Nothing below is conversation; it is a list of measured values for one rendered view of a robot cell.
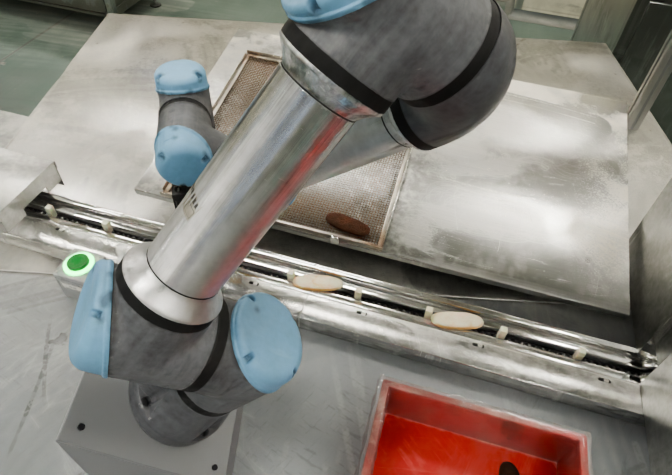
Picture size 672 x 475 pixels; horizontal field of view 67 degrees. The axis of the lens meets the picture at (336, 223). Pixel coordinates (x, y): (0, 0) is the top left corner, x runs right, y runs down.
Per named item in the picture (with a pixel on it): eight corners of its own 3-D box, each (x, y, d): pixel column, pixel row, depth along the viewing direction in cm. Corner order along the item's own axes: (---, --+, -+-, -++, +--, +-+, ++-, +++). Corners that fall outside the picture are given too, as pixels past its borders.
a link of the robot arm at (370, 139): (562, 41, 52) (279, 168, 87) (503, -29, 45) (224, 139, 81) (564, 139, 47) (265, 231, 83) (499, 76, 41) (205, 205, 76)
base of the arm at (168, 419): (204, 464, 71) (245, 447, 66) (108, 417, 66) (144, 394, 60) (235, 370, 83) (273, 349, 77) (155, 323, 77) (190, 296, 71)
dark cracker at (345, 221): (322, 223, 108) (322, 220, 107) (330, 210, 110) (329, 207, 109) (366, 240, 106) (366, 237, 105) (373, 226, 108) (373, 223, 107)
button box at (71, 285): (67, 306, 104) (47, 273, 96) (91, 276, 109) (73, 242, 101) (103, 317, 103) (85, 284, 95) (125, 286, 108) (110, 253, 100)
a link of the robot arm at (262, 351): (252, 421, 69) (319, 390, 61) (159, 405, 61) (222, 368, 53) (254, 337, 76) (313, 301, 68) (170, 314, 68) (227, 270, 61)
